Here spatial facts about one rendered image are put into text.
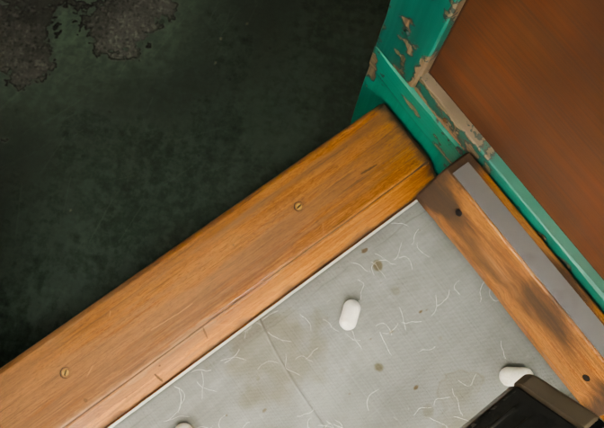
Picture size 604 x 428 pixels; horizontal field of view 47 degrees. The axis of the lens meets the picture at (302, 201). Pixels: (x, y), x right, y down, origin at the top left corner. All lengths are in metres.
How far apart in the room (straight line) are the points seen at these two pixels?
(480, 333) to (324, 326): 0.18
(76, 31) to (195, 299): 1.13
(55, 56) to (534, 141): 1.33
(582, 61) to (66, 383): 0.60
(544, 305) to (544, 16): 0.31
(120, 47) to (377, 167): 1.06
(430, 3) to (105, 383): 0.51
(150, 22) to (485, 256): 1.22
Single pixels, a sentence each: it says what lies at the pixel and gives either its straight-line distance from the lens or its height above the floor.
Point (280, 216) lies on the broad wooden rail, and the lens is 0.80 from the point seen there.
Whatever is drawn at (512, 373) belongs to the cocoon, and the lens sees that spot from 0.83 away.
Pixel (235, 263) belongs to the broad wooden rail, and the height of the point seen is 0.76.
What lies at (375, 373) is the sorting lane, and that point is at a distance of 0.81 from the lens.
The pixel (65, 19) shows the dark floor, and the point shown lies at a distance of 1.83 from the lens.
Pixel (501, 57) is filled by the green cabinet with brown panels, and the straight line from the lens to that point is 0.64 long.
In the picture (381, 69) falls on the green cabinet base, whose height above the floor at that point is 0.81.
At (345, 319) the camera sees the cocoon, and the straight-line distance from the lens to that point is 0.79.
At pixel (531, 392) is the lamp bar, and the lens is 0.51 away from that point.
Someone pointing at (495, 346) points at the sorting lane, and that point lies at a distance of 0.84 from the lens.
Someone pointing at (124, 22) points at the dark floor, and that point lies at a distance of 1.80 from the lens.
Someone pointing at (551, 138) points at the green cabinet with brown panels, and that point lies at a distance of 0.65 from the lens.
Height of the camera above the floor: 1.54
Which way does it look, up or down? 75 degrees down
